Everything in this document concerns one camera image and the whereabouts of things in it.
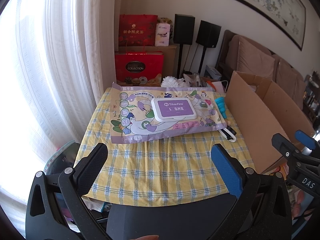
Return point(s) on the black speaker stand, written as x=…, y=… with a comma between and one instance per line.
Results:
x=181, y=60
x=202, y=58

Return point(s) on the translucent plastic bin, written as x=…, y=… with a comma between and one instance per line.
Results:
x=60, y=155

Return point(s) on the blue white product box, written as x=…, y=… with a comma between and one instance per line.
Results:
x=213, y=72

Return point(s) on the cartoon printed wipes pack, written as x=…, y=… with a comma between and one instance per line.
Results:
x=140, y=122

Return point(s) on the white fluffy duster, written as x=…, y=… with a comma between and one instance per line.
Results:
x=172, y=82

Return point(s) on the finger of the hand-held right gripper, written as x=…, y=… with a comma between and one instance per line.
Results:
x=283, y=145
x=305, y=140

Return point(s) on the orange card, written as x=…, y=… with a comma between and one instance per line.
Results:
x=210, y=84

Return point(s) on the dark shelf with bottles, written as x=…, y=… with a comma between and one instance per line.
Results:
x=312, y=97

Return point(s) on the wooden sofa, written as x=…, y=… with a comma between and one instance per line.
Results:
x=225, y=52

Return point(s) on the white tissue pack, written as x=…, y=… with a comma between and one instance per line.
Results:
x=162, y=35

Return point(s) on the red tea gift bag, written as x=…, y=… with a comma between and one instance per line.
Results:
x=137, y=30

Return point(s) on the framed ink painting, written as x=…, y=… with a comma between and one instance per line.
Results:
x=270, y=2

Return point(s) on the person's right hand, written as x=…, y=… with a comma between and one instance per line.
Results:
x=302, y=205

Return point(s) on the black speaker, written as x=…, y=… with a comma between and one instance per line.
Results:
x=184, y=28
x=208, y=33

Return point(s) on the large brown sofa cushion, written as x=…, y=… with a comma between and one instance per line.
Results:
x=255, y=58

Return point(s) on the clear plastic bag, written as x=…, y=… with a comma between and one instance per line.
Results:
x=192, y=78

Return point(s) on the cardboard box of clutter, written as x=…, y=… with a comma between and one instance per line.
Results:
x=197, y=85

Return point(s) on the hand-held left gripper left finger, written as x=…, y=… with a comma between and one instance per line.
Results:
x=93, y=163

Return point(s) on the red chocolate gift bag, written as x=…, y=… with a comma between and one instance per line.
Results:
x=138, y=65

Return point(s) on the white paper sheet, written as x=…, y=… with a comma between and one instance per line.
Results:
x=218, y=87

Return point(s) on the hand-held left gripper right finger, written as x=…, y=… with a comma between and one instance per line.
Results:
x=227, y=171

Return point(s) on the blue collapsible funnel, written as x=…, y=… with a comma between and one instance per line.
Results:
x=221, y=106

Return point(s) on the white sheer curtain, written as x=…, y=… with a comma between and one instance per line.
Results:
x=50, y=67

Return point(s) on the yellow checked tablecloth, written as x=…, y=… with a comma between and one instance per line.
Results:
x=155, y=170

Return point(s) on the person's left hand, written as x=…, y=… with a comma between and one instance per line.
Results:
x=147, y=238

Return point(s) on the brown cardboard carton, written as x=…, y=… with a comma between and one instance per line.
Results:
x=170, y=60

